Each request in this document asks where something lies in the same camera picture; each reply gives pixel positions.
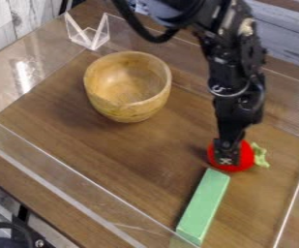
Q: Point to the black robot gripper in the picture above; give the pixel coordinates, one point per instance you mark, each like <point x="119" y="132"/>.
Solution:
<point x="237" y="110"/>

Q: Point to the red felt strawberry toy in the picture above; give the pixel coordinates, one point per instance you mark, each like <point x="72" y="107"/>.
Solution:
<point x="252" y="156"/>

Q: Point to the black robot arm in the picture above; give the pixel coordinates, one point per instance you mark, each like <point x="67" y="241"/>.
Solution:
<point x="224" y="27"/>

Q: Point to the green rectangular block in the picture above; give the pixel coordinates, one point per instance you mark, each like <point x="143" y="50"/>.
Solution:
<point x="197" y="216"/>

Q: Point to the wooden bowl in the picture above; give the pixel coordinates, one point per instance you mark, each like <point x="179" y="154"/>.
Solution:
<point x="127" y="85"/>

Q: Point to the black table clamp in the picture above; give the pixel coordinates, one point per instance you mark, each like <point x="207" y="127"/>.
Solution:
<point x="24" y="234"/>

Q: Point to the clear acrylic tray wall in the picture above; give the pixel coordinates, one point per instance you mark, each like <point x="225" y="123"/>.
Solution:
<point x="81" y="209"/>

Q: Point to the clear acrylic corner bracket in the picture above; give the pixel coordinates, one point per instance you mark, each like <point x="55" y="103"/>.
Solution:
<point x="88" y="37"/>

